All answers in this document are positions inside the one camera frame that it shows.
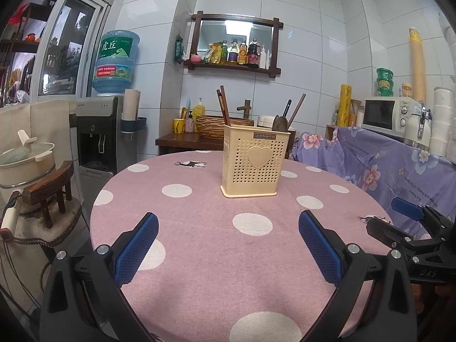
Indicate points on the blue label sauce bottle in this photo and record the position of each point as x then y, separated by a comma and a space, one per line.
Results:
233, 53

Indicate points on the blue cup holder tray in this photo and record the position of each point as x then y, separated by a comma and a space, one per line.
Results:
137, 124

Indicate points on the yellow label sauce bottle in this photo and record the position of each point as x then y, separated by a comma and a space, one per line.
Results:
243, 54

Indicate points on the white microwave oven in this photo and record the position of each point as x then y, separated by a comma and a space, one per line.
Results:
379, 114

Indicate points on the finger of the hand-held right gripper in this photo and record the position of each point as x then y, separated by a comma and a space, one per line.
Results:
408, 207
388, 231

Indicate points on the dark wooden display shelf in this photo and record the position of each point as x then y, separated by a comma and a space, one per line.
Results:
19, 53

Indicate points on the woven basket sink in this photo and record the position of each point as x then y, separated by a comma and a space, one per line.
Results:
210, 128

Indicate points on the tall yellow cup stack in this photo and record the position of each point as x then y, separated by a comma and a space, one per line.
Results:
417, 67

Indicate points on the glass storage jar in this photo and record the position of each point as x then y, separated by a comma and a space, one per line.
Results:
357, 114

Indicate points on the white paper cup tube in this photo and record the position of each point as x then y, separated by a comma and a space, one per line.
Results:
130, 105

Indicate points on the black chopstick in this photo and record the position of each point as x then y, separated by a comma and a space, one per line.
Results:
286, 108

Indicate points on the dark wooden spoon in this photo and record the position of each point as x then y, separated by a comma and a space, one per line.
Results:
279, 124

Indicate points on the pink bowl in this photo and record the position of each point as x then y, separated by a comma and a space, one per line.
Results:
195, 59

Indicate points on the grey water dispenser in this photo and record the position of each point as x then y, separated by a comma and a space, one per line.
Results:
96, 117

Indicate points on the blue toothbrush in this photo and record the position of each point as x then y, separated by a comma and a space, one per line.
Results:
188, 107

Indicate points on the yellow seasoning packet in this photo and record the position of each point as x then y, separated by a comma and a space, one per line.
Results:
215, 54

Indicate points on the white handheld appliance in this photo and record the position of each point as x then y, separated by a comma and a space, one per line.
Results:
9, 217

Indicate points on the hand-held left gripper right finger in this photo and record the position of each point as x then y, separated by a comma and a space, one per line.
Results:
320, 248

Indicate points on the green glass bottle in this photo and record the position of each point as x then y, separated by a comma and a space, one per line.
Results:
224, 53

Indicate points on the purple floral cloth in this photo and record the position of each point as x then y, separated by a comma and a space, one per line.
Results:
374, 164

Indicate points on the pink polka dot tablecloth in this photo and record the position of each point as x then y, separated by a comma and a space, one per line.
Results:
199, 228

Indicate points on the beige perforated utensil holder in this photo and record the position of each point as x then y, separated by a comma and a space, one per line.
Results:
249, 171

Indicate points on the yellow cling wrap roll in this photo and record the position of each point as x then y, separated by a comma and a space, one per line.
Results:
345, 107

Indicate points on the yellow mug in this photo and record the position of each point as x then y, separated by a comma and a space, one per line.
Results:
179, 126

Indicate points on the small dark wooden stool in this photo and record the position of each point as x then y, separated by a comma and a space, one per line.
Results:
46, 188

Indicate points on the dark soy sauce bottle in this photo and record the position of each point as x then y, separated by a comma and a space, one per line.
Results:
253, 55

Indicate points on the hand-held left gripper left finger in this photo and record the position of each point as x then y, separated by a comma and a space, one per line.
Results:
137, 248

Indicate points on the bronze faucet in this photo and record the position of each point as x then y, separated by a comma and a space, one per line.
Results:
245, 108

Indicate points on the dark wooden cabinet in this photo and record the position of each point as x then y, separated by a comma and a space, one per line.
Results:
185, 144

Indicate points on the cream pot with lid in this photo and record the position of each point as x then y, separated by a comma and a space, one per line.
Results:
25, 171

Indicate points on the yellow soap pump bottle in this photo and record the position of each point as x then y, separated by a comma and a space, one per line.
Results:
199, 108

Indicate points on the beige round cushion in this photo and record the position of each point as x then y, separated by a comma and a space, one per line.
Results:
67, 217

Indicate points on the small cardboard box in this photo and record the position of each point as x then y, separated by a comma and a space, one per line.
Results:
331, 132

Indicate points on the sliding glass window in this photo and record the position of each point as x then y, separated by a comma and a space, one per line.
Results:
67, 46

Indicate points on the white thermos jug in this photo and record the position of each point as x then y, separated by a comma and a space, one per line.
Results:
415, 128

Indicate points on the blue water jug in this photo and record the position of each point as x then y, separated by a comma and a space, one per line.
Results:
115, 67

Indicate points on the small lidded jar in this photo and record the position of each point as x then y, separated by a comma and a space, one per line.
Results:
407, 90

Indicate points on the green hanging packet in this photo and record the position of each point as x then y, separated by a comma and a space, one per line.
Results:
178, 50

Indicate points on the wooden framed mirror shelf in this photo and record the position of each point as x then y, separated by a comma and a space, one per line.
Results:
213, 34

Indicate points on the stack of white paper cups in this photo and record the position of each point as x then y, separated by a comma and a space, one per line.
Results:
443, 121

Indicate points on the white squeeze bottle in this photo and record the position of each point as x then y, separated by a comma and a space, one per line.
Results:
263, 58

